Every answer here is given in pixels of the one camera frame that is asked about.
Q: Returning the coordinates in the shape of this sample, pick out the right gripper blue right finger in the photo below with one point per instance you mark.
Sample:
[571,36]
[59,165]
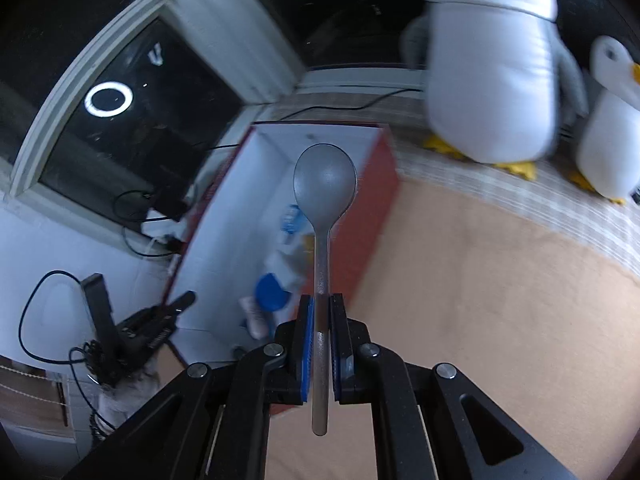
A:
[347,336]

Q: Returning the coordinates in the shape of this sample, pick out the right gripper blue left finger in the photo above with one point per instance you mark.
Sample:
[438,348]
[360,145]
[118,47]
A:
[298,337]

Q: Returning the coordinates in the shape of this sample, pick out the blue round tape measure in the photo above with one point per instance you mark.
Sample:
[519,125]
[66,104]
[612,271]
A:
[269,294]

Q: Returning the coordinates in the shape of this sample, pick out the white wall charger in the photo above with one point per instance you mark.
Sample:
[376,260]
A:
[290,266]

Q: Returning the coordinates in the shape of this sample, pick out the red white cardboard box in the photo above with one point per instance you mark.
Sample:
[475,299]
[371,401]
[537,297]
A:
[235,236]

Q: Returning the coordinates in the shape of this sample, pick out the grey metal spoon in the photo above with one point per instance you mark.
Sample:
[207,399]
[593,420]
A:
[325,183]

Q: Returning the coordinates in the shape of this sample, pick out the pink white tube bottle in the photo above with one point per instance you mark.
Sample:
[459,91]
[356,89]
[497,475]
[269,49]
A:
[256,322]

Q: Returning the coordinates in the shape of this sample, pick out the small clear blue bottle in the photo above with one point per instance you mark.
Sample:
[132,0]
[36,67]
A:
[293,220]

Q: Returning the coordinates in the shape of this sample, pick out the white gloved hand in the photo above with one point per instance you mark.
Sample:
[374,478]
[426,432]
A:
[117,404]

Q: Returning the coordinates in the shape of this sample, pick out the white power strip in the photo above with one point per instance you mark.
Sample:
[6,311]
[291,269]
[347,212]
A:
[166,237]

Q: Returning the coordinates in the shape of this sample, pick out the large plush penguin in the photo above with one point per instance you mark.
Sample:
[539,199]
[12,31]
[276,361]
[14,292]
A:
[499,82]

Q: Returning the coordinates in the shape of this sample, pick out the small plush penguin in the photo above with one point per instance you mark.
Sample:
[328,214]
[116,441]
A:
[607,149]

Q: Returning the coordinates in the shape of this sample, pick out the phone on gripper mount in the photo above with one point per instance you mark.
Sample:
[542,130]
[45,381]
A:
[100,309]

